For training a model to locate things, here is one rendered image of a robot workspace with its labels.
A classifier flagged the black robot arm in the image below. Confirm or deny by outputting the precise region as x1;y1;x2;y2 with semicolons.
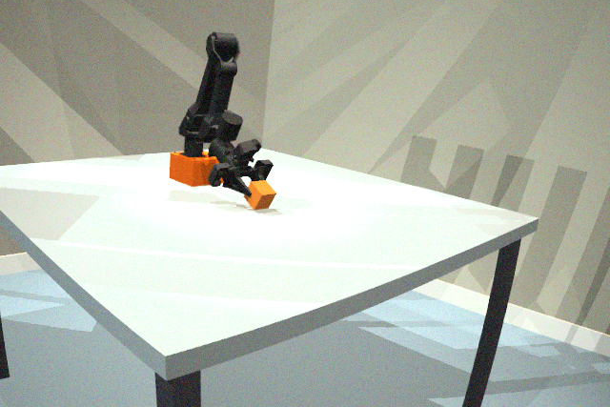
178;32;261;163

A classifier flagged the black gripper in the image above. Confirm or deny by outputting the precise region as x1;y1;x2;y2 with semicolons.
208;146;274;196

